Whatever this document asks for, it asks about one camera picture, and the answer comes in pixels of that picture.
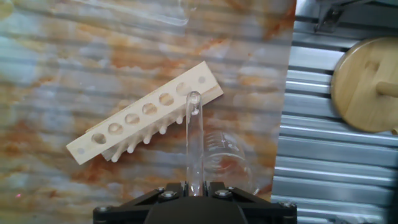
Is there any orange marble pattern mat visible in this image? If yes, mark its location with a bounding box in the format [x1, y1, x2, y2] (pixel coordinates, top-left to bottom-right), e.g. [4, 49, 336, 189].
[0, 0, 298, 224]

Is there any clear plastic tray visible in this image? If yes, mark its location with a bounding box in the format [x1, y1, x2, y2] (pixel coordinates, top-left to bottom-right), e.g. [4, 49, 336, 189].
[71, 0, 191, 27]

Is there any wooden test tube rack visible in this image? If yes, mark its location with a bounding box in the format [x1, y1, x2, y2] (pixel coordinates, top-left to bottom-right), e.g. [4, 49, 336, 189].
[65, 60, 224, 166]

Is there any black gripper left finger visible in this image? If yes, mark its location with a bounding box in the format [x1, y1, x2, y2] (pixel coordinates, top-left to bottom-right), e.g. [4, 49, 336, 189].
[92, 182, 187, 224]

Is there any clear glass beaker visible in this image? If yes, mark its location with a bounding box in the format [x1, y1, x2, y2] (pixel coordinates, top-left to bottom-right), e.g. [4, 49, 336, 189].
[203, 129, 259, 195]

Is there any clear glass test tube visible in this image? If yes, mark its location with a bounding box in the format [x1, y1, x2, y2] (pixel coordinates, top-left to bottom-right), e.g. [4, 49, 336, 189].
[185, 90, 205, 197]

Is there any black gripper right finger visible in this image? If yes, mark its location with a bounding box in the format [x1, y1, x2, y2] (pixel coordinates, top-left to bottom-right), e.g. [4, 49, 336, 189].
[205, 182, 298, 224]

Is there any wooden mug tree stand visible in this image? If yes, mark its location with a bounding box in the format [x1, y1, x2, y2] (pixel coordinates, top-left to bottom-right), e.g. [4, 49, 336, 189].
[330, 36, 398, 136]

